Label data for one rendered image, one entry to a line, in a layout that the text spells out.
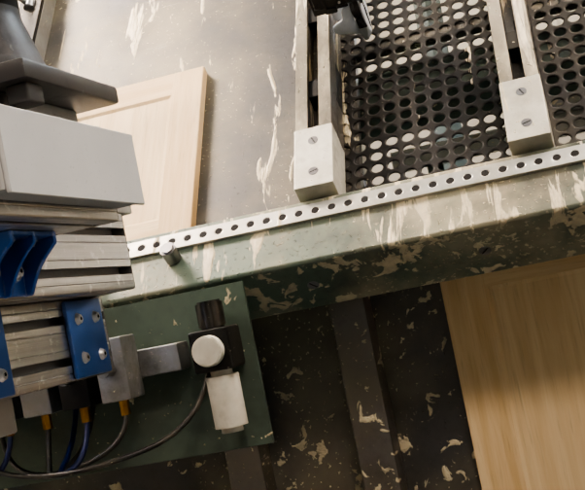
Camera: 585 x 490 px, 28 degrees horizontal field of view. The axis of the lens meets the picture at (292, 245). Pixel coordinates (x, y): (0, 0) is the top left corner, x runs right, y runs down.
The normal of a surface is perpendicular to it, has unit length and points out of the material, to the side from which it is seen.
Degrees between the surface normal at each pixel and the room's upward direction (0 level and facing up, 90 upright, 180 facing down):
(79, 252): 90
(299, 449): 90
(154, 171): 51
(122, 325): 90
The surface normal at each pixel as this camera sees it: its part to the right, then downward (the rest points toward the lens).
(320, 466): -0.25, 0.00
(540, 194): -0.32, -0.61
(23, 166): 0.95, -0.20
